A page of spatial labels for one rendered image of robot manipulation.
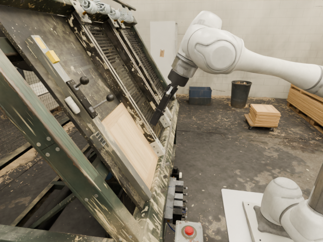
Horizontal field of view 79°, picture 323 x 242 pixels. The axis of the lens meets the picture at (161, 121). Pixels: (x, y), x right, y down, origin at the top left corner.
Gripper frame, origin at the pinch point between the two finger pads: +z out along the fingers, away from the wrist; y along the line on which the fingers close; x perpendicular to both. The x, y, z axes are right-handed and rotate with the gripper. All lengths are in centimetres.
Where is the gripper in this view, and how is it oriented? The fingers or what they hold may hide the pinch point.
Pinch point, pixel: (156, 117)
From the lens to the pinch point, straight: 80.3
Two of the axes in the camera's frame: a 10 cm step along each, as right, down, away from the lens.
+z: -4.5, 7.9, 4.1
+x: 8.5, 5.2, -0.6
